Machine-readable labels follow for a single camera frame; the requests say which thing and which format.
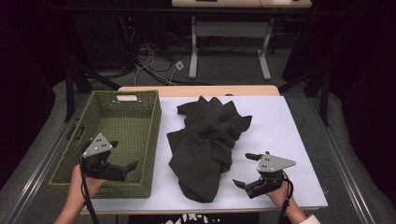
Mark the black metal stand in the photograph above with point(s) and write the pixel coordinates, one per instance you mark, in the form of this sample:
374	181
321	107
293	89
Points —
325	99
70	93

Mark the wooden table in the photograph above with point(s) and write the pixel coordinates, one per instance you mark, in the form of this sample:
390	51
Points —
202	90

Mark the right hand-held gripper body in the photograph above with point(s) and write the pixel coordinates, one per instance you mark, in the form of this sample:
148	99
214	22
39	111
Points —
274	163

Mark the green woven basket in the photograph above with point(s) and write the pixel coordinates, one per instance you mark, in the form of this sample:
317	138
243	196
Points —
124	130

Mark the person's black printed shirt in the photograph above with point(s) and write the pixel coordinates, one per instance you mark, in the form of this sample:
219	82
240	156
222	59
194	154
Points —
193	219

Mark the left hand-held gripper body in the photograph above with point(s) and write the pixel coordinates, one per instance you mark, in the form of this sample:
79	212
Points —
98	147

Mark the desk with white legs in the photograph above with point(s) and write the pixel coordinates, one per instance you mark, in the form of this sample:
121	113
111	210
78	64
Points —
230	29

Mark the person's right hand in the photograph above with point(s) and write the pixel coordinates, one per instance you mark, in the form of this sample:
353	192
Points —
280	194

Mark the white plug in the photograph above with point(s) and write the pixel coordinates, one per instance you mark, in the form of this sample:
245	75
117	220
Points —
179	65

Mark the person's left hand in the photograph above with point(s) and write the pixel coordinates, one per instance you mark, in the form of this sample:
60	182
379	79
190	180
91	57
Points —
82	186

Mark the metal floor rail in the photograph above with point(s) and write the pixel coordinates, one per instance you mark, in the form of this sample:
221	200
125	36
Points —
40	174
345	171

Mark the white table mat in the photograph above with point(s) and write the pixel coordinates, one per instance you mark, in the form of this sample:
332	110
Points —
274	124

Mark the dark cloth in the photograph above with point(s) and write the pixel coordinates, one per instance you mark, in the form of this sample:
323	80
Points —
202	149

